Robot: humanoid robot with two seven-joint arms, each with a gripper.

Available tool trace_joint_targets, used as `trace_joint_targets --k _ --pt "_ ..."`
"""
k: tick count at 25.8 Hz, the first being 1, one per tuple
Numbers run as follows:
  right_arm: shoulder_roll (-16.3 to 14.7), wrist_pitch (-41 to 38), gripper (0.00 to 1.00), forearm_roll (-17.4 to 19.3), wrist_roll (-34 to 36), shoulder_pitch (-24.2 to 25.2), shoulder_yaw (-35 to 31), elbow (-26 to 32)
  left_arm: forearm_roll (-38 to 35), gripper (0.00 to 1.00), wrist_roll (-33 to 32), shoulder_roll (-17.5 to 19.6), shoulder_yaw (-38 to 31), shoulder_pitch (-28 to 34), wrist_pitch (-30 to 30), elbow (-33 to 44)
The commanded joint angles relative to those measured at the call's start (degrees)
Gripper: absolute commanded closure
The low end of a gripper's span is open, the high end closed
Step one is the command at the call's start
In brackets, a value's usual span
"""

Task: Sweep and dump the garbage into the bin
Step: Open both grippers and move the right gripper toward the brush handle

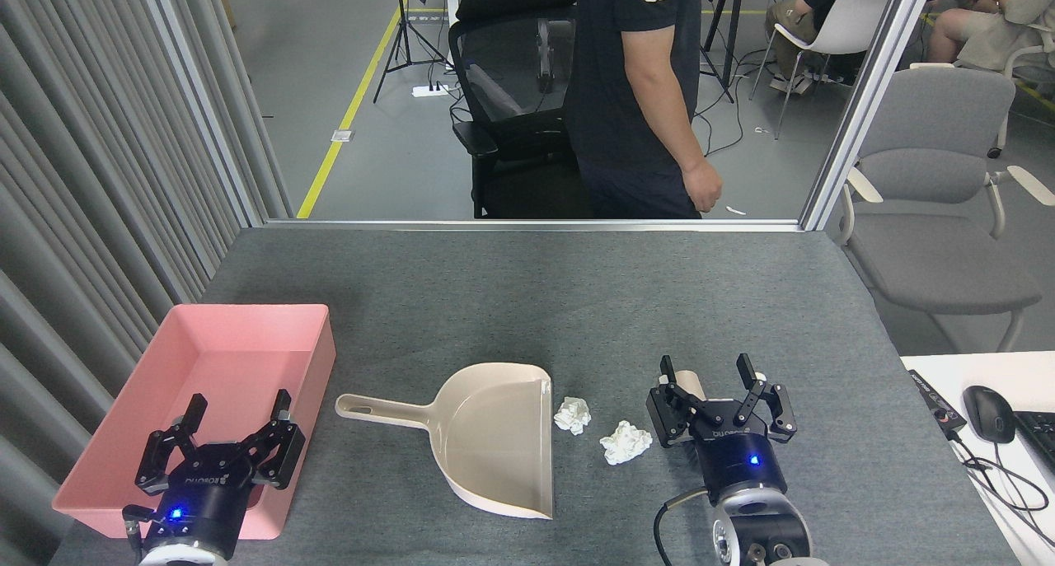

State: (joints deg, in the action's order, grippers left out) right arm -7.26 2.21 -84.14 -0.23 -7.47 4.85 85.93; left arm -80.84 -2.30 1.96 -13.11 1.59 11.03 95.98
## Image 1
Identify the white paper ball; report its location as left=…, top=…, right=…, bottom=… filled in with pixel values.
left=553, top=396, right=593, bottom=436
left=599, top=420, right=654, bottom=466

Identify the white desk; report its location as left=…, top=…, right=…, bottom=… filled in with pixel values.
left=900, top=351, right=1055, bottom=566

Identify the black control box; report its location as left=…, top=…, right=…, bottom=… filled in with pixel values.
left=907, top=369, right=968, bottom=433

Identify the pink plastic bin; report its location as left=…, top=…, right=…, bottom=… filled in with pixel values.
left=52, top=304, right=337, bottom=541

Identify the beige plastic dustpan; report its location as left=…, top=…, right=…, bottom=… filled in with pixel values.
left=335, top=363, right=554, bottom=521

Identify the silver frame rail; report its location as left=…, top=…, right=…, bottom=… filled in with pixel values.
left=262, top=218, right=804, bottom=234

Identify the black computer mouse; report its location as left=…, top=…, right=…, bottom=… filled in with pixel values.
left=962, top=385, right=1016, bottom=445

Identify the grey pleated curtain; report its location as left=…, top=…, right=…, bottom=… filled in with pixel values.
left=0, top=0, right=293, bottom=566

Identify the white armchair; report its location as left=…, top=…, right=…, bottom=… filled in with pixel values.
left=987, top=24, right=1055, bottom=159

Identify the grey upholstered chair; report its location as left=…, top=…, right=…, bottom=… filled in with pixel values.
left=837, top=65, right=1055, bottom=354

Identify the black desk cable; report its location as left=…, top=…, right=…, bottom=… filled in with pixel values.
left=946, top=430, right=1050, bottom=512

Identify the white plastic chair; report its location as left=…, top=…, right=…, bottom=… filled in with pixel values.
left=748, top=0, right=893, bottom=141

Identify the person's right hand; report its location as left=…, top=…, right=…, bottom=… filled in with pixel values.
left=682, top=161, right=724, bottom=214

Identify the black floor cable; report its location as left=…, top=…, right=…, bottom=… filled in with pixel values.
left=692, top=51, right=747, bottom=159

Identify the black keyboard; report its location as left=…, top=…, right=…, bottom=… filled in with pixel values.
left=1012, top=410, right=1055, bottom=474

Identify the black tripod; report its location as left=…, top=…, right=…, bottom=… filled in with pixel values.
left=373, top=0, right=452, bottom=104
left=699, top=0, right=747, bottom=104

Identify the black mesh office chair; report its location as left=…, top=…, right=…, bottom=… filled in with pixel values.
left=449, top=0, right=594, bottom=219

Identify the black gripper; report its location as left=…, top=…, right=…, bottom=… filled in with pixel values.
left=645, top=353, right=798, bottom=501
left=136, top=389, right=306, bottom=557

